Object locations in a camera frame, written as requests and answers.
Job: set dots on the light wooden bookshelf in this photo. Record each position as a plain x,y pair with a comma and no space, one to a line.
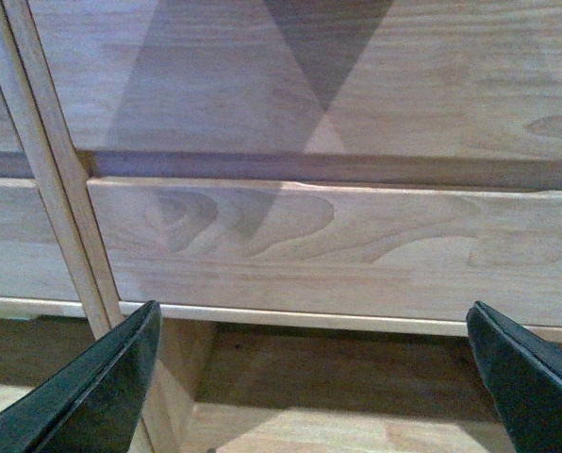
367,165

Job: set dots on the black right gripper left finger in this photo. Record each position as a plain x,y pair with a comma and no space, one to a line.
94,403

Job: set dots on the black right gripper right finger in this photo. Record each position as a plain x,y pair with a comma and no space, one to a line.
523,374

